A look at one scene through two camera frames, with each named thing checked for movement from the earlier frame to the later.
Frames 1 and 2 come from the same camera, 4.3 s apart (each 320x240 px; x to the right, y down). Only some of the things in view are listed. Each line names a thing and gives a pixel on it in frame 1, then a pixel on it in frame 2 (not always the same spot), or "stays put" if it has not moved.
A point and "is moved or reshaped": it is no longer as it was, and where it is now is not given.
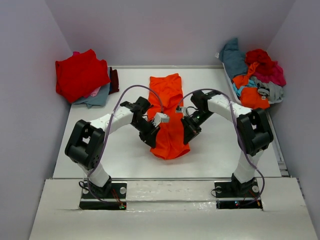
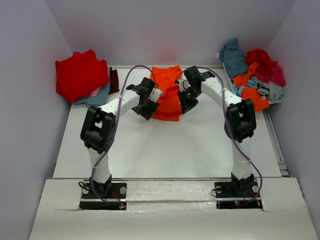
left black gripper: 150,137 -> 148,113
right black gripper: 190,130 -> 186,105
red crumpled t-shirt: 260,56 stays put
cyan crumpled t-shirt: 251,83 stays put
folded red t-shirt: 78,77 stays put
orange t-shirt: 165,94 is moved or reshaped
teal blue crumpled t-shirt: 234,59 stays put
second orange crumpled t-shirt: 250,96 stays put
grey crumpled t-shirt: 276,92 stays put
